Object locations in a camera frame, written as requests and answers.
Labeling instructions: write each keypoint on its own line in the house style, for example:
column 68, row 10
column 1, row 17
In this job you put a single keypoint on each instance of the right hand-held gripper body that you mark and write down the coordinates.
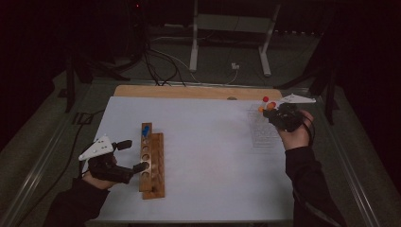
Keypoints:
column 287, row 118

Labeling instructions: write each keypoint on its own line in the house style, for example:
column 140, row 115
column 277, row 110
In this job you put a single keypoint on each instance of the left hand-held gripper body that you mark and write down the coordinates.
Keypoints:
column 108, row 171

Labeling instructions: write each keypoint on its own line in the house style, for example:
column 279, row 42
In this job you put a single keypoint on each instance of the orange cap test tube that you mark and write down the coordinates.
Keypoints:
column 261, row 109
column 270, row 107

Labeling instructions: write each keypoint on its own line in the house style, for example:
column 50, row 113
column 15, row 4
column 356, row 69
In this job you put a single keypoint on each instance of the wooden test tube rack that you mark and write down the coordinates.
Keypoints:
column 152, row 164

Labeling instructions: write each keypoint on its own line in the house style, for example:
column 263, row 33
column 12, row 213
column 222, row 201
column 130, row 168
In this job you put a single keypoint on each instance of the blue cap test tube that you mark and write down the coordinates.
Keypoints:
column 144, row 133
column 147, row 128

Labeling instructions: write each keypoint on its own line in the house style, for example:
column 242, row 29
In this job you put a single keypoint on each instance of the person's left hand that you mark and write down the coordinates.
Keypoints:
column 94, row 183

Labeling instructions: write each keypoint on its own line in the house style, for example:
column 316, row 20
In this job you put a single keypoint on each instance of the person's right hand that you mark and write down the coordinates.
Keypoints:
column 296, row 137

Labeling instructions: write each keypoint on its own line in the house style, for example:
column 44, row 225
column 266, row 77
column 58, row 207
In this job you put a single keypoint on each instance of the black stand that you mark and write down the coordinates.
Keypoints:
column 70, row 91
column 330, row 104

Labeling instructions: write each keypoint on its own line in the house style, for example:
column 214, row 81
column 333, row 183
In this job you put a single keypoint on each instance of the white plug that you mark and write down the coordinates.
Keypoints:
column 235, row 66

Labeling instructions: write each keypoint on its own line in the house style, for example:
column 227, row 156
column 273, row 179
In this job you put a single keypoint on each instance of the white table sheet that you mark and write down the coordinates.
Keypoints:
column 205, row 157

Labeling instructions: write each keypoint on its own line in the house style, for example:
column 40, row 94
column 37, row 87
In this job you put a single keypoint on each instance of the white metal stand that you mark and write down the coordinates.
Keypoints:
column 194, row 47

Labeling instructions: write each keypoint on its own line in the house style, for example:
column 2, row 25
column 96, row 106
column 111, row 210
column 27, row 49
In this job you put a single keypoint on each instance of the metal frame rail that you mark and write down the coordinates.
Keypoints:
column 38, row 173
column 350, row 170

